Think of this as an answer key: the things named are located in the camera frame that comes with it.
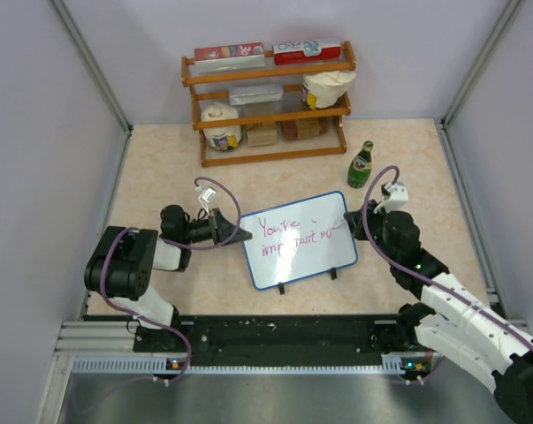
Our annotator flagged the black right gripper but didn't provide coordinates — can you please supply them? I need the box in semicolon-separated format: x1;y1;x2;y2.
346;200;400;265

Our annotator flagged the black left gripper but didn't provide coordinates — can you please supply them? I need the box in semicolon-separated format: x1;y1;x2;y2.
180;207;251;246

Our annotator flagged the blue framed whiteboard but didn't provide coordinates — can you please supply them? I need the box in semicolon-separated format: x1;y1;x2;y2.
240;191;359;291

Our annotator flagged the magenta capped whiteboard marker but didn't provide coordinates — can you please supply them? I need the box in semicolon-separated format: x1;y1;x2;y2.
333;200;377;229

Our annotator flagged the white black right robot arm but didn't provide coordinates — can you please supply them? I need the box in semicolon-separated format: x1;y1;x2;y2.
344;201;533;423

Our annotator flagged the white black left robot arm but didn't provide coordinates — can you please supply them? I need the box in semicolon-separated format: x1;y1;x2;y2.
84;205;252;351

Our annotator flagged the green glass Perrier bottle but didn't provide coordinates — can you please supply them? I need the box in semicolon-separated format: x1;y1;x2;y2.
346;140;374;189

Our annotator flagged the white flour bag left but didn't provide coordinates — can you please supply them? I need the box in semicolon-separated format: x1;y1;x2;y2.
201;102;242;151

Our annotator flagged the white flour bag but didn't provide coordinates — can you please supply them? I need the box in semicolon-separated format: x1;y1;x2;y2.
301;71;356;110
201;102;242;151

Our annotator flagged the brown brick-pattern box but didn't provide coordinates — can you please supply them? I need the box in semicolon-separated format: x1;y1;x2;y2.
280;117;329;141

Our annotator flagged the orange wooden shelf rack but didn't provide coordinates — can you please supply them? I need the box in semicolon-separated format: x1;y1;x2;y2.
181;41;356;168

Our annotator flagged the white flour bag right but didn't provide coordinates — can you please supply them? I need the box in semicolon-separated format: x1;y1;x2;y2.
301;71;356;110

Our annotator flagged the clear plastic container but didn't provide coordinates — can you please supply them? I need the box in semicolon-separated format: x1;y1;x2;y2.
228;83;284;116

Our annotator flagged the red foil roll box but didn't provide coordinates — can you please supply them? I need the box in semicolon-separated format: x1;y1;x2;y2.
194;42;266;72

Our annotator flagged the red white wrap box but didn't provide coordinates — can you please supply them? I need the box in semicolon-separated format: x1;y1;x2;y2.
272;38;342;65

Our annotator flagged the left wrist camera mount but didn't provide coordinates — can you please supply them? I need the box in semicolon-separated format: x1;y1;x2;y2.
196;186;217;211

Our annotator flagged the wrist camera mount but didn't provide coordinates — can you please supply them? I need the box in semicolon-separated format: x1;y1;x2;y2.
374;182;408;214
196;186;217;211

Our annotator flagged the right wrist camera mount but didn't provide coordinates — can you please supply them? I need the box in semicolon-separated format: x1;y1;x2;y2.
374;182;408;214

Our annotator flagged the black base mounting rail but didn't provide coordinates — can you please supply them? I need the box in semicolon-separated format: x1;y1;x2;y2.
133;314;438;372

